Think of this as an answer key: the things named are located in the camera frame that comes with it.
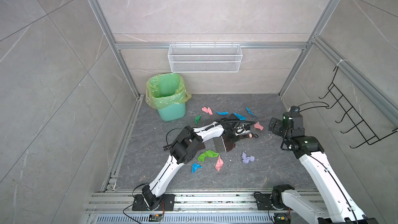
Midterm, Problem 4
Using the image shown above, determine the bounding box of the dark brown hand brush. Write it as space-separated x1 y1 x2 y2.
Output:
213 133 259 153

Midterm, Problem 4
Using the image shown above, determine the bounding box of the dark brown dustpan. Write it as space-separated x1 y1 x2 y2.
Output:
163 145 172 150

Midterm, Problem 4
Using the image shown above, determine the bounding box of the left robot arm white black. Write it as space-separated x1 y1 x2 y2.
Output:
132 114 255 211

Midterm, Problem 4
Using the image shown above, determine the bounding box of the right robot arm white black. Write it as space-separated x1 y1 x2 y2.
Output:
268 106 377 224

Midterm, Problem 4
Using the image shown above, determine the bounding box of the blue paper scrap middle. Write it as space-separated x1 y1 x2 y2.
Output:
234 113 246 121

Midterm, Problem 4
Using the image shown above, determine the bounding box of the blue paper scrap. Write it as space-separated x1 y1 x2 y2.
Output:
191 163 203 173
216 111 229 116
234 113 246 121
246 107 256 117

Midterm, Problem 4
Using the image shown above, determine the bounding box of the blue paper scrap back left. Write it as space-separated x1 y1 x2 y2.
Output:
216 111 229 116

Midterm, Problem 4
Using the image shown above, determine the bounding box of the blue paper scrap back right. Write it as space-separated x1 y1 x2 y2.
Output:
246 107 256 117

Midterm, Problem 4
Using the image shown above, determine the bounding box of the pink paper scrap right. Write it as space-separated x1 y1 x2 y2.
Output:
254 122 264 131

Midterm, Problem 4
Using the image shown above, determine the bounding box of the pink paper scrap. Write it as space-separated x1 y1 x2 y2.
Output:
215 156 224 171
254 122 264 131
202 107 213 115

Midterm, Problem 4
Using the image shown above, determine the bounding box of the pink paper scrap back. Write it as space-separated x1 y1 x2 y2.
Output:
202 107 213 115

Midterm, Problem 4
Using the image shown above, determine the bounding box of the purple paper scrap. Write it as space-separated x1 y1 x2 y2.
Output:
241 152 255 164

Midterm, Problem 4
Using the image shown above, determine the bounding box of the large green paper scrap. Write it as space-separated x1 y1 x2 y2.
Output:
198 150 219 162

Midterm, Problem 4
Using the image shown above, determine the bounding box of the small green paper scrap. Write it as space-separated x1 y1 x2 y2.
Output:
194 115 202 124

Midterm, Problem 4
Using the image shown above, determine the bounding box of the pink paper scrap front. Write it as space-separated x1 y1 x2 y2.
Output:
215 156 224 171

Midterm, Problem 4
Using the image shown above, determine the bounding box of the blue paper scrap front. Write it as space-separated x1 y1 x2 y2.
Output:
191 163 203 173

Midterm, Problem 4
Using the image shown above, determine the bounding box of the green trash bin with liner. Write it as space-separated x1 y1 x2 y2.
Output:
146 73 192 121

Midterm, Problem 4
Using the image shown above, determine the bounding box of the black wire hook rack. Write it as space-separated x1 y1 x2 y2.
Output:
318 66 398 149

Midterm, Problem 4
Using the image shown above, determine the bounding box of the white wire mesh basket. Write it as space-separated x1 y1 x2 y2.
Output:
167 44 243 73

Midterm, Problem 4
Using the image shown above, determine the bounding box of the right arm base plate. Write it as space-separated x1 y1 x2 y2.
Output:
254 192 292 212

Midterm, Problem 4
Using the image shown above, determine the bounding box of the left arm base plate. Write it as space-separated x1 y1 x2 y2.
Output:
131 194 176 211

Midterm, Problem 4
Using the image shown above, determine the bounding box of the aluminium mounting rail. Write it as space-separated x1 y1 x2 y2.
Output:
84 189 306 224

